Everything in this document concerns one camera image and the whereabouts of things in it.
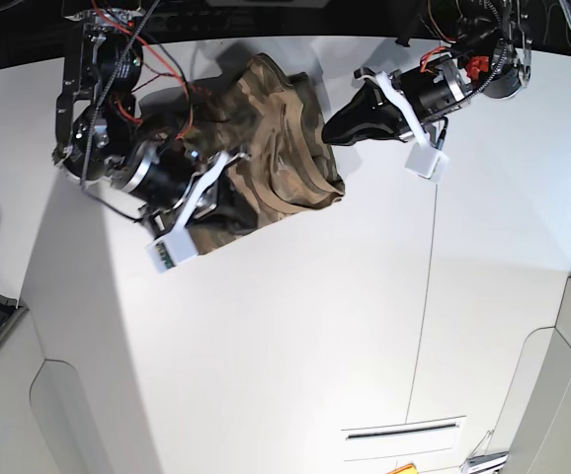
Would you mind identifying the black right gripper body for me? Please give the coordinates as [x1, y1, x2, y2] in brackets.
[117, 145, 200, 212]

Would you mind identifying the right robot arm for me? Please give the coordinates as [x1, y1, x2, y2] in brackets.
[52, 1, 258, 237]

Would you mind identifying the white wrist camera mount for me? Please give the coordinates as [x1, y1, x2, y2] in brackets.
[146, 150, 250, 273]
[354, 68, 449, 185]

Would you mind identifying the grey device at bottom right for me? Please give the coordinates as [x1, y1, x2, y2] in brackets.
[459, 430, 509, 474]

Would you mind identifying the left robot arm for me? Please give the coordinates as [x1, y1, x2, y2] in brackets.
[322, 1, 532, 146]

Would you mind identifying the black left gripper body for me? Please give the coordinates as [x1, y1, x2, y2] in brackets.
[391, 56, 468, 123]

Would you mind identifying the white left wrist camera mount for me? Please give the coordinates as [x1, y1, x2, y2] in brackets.
[354, 68, 449, 185]

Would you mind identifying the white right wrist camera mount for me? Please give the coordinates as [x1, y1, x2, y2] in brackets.
[146, 150, 250, 273]

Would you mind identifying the yellow object at bottom edge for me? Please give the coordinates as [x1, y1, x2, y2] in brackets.
[388, 463, 418, 474]

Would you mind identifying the camouflage T-shirt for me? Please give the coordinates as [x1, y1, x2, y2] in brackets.
[139, 51, 347, 256]

